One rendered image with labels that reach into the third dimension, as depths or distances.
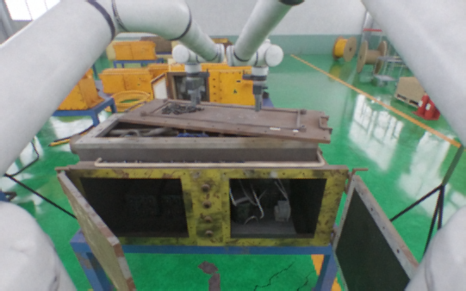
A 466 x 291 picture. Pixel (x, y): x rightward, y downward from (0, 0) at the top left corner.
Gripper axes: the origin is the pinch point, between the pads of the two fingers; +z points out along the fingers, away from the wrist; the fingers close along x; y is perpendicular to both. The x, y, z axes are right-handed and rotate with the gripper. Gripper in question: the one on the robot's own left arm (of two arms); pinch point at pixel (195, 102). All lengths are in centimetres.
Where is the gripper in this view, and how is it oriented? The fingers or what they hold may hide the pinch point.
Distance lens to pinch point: 140.6
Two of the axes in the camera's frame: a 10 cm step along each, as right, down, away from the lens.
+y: -9.6, -1.2, 2.4
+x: -2.7, 4.5, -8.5
